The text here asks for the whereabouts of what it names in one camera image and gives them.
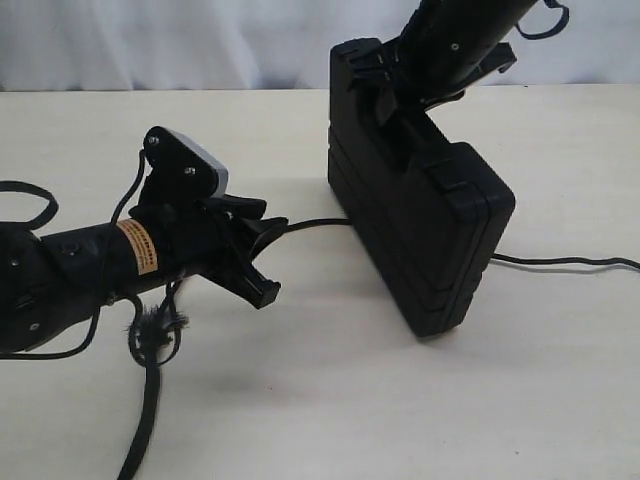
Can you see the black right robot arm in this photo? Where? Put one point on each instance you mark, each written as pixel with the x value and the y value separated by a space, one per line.
pixel 499 15

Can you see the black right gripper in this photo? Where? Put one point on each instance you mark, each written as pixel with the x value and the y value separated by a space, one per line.
pixel 427 68

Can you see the black plastic tool case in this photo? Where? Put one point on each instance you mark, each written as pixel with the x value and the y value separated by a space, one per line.
pixel 429 212

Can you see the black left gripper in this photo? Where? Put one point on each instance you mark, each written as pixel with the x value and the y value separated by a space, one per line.
pixel 181 231

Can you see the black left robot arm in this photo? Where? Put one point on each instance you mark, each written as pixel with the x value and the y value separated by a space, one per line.
pixel 53 282

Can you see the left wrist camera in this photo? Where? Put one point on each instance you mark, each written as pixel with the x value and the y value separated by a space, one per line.
pixel 180 168

